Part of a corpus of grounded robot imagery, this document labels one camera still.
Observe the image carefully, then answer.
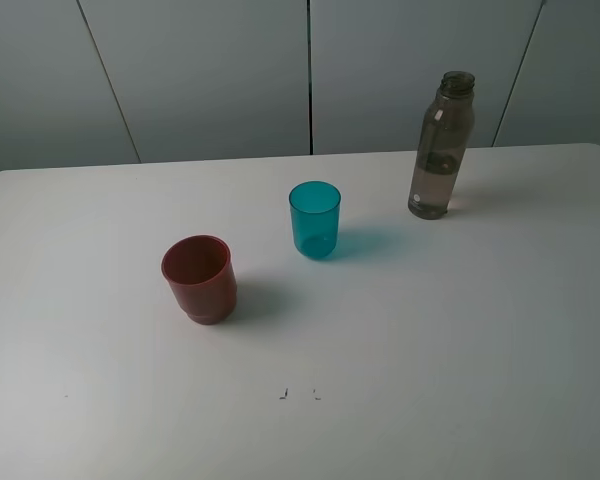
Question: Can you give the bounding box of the teal translucent plastic cup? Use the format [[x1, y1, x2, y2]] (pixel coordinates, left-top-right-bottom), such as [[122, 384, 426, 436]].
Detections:
[[289, 181, 342, 259]]

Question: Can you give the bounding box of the grey translucent water bottle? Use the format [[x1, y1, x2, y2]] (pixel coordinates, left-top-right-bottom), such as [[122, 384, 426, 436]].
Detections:
[[408, 71, 475, 220]]

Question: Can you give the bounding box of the red plastic cup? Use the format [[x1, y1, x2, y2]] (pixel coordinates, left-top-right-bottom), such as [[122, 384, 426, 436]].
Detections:
[[161, 235, 237, 325]]

